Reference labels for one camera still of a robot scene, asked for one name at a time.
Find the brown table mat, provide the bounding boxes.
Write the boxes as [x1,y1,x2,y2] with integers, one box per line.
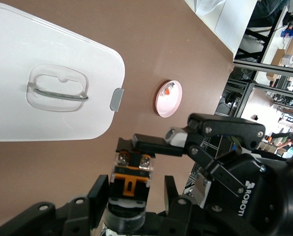
[0,0,235,236]

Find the person in dark clothes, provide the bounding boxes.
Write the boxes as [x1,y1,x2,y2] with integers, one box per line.
[271,131,293,158]

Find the black orange switch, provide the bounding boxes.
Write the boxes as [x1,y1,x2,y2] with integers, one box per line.
[104,137,157,233]

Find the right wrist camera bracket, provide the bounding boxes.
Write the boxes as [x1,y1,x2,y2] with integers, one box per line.
[194,171,212,206]

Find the black metal rack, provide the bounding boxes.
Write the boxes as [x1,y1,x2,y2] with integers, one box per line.
[234,0,289,65]

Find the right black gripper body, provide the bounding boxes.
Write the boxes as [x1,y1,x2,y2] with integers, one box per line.
[202,147,293,236]

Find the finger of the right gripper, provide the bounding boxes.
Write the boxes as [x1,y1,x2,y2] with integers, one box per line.
[133,133,246,197]
[165,112,266,148]

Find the white orange switch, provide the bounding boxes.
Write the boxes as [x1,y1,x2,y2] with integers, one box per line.
[160,83,176,97]

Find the white lidded storage box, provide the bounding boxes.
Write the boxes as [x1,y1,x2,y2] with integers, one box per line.
[0,1,126,143]

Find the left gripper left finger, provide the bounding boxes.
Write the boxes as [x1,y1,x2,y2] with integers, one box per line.
[0,174,110,236]

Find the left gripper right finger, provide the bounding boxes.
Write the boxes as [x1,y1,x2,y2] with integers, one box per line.
[158,175,206,236]

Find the white side panel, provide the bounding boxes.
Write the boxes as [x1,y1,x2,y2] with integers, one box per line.
[184,0,258,54]

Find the pink round plate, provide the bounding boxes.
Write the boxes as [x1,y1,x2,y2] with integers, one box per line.
[154,80,183,118]

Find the brown cardboard box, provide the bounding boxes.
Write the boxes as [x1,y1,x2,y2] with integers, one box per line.
[271,48,288,66]

